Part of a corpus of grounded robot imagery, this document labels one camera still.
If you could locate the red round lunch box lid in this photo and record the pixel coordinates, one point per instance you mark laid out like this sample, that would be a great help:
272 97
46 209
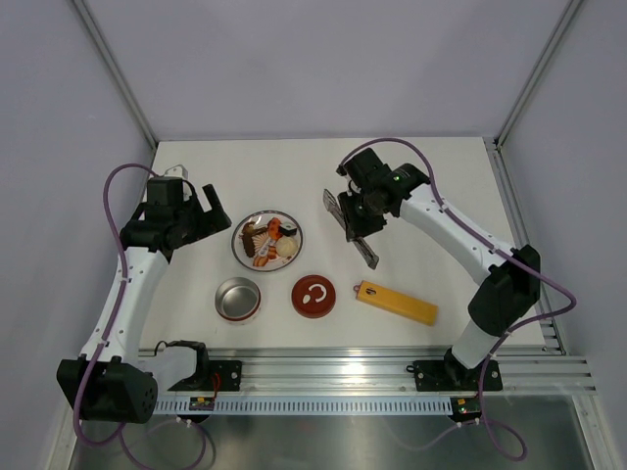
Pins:
313 296

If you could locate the white steamed bun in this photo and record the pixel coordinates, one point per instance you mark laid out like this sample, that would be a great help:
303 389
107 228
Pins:
286 247

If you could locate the aluminium front rail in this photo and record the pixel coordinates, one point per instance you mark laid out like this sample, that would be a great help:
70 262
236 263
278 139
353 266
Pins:
383 371

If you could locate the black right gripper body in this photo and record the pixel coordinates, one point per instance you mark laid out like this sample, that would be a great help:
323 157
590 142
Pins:
361 215

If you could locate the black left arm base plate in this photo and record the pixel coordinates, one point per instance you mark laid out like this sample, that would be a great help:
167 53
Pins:
220 375

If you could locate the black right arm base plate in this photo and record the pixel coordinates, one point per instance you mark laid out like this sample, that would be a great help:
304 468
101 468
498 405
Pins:
440 375

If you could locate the orange round food piece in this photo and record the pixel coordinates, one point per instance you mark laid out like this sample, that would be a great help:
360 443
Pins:
273 228

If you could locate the aluminium frame post right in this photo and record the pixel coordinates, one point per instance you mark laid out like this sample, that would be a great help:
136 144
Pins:
540 68

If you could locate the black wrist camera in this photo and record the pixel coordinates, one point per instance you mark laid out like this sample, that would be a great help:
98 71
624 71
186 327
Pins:
364 170
165 192

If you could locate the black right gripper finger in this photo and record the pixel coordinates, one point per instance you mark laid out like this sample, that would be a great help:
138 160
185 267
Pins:
367 253
332 206

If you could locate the brown food piece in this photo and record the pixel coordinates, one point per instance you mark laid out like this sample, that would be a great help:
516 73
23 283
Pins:
249 231

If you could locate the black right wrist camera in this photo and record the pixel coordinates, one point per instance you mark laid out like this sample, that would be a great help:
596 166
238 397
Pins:
364 170

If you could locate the round steel lunch box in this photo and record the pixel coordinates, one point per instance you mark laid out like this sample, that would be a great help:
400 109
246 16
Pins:
237 300

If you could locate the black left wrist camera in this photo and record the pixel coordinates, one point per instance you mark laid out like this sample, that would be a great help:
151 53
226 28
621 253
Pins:
165 192

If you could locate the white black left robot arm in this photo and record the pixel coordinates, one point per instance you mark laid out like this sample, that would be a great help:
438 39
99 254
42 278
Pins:
108 381

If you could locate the yellow cutlery case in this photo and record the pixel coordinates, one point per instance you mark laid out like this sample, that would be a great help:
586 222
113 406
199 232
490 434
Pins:
395 302

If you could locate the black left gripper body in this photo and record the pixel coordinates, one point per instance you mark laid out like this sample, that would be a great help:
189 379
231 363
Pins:
197 223

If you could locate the orange shrimp food piece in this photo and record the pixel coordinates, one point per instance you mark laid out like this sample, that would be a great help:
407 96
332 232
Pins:
261 261

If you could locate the sushi roll piece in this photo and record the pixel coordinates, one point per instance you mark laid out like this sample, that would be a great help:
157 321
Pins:
288 229

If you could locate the white slotted cable duct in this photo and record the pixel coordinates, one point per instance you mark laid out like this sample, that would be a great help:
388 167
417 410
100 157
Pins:
304 406

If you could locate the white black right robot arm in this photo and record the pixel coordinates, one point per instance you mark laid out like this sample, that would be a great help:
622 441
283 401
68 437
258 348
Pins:
505 276

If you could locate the round food plate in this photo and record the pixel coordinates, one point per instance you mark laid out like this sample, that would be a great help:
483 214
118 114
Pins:
264 244

